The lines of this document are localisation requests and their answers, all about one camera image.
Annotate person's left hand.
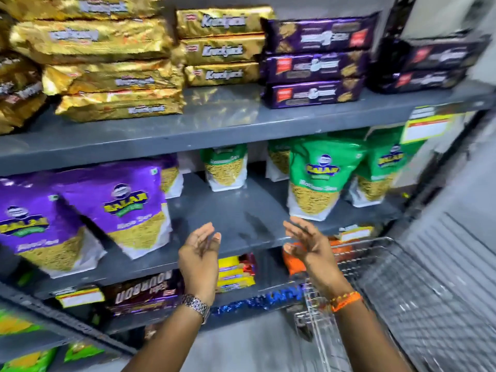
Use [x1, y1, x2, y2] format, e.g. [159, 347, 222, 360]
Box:
[178, 222, 222, 306]

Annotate person's right hand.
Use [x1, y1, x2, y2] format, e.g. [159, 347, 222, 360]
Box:
[282, 216, 352, 303]

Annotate person's right forearm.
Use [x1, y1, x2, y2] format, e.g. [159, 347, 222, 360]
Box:
[332, 299, 412, 372]

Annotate person's left forearm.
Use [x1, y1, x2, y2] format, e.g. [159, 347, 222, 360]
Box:
[122, 302, 212, 372]

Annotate orange snack packet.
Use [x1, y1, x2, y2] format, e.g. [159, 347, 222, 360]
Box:
[282, 239, 354, 276]

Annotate yellow red snack packets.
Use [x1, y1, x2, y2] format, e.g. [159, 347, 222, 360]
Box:
[216, 253, 257, 293]

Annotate yellow shelf price label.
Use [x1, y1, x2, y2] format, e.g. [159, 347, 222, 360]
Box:
[336, 226, 375, 243]
[53, 286, 106, 309]
[400, 106, 455, 144]

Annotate green snack bag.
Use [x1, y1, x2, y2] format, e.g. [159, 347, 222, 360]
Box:
[200, 144, 249, 192]
[265, 139, 292, 183]
[346, 127, 428, 208]
[287, 137, 367, 222]

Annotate purple snack bag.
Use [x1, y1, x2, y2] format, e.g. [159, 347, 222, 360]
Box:
[158, 154, 185, 200]
[57, 160, 173, 260]
[0, 177, 108, 279]

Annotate silver metal wristwatch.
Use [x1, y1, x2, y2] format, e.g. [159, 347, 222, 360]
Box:
[180, 294, 211, 325]

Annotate brown biscuit packet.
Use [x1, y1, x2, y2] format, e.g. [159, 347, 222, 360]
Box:
[104, 272, 183, 317]

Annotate blue snack packet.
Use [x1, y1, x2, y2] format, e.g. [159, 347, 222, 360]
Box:
[210, 286, 307, 317]

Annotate grey metal shelf rack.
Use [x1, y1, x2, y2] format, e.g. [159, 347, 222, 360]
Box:
[0, 0, 496, 366]

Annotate green yellow snack packet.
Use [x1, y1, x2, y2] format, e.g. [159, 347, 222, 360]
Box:
[63, 341, 105, 363]
[0, 348, 59, 372]
[0, 309, 42, 336]

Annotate dark purple biscuit packet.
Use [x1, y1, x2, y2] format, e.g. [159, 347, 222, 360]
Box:
[377, 34, 491, 73]
[367, 68, 468, 94]

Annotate stack of gold biscuit packets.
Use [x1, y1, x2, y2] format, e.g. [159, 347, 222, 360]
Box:
[0, 0, 276, 136]

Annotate orange thread bracelet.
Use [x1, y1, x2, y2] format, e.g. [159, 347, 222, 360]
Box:
[329, 291, 363, 313]

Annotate wire metal shopping cart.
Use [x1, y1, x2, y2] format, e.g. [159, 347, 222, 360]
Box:
[294, 236, 496, 372]

